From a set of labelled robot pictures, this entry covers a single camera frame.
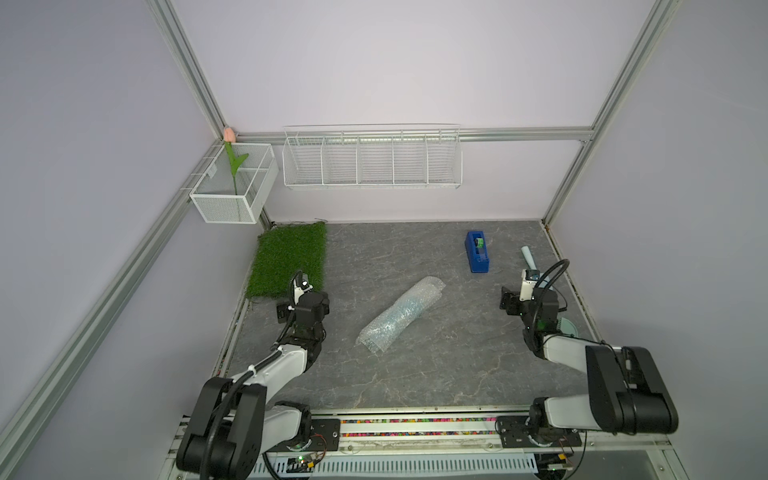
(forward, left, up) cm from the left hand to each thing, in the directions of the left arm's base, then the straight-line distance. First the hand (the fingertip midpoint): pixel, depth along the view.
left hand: (300, 296), depth 87 cm
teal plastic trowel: (+16, -78, -9) cm, 81 cm away
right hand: (0, -67, -3) cm, 67 cm away
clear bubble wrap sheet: (-10, -24, -3) cm, 26 cm away
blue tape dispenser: (+18, -58, -5) cm, 61 cm away
